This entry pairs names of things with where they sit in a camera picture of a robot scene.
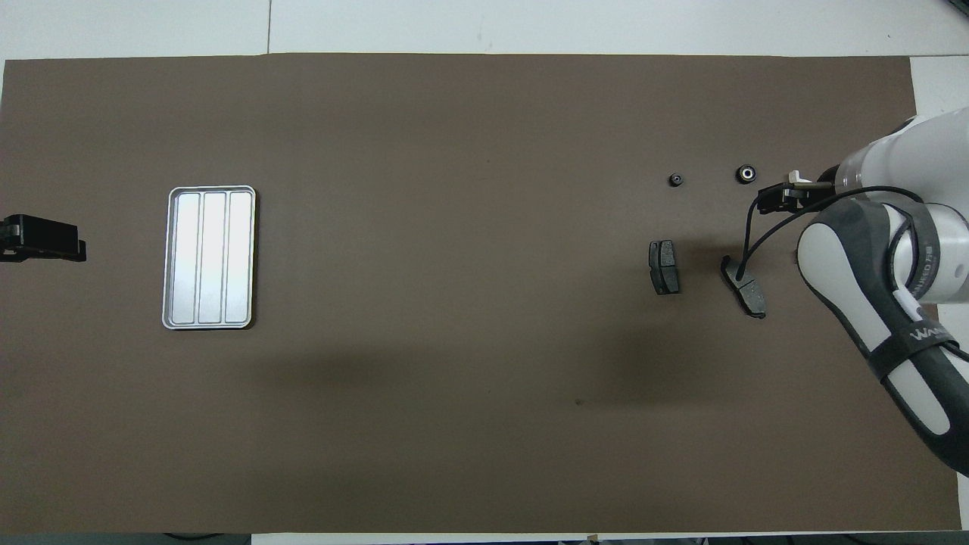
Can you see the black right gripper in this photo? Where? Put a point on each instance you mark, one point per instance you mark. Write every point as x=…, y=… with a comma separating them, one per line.
x=795, y=195

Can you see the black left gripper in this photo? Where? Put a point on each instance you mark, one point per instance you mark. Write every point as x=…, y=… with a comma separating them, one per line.
x=45, y=236

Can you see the large black bearing gear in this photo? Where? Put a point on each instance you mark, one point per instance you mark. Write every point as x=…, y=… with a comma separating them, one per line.
x=746, y=173

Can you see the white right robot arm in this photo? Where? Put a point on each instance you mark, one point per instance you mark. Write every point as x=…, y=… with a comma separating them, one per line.
x=833, y=265

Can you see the silver metal tray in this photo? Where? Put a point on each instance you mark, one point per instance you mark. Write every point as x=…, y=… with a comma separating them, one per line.
x=209, y=257

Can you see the dark eared brake pad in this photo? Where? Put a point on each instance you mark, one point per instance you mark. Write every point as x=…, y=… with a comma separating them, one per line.
x=753, y=299

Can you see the dark rectangular brake pad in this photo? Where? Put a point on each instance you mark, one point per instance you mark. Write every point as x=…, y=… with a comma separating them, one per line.
x=665, y=269

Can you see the brown table mat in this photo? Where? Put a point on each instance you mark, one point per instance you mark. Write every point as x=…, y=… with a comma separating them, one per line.
x=454, y=151

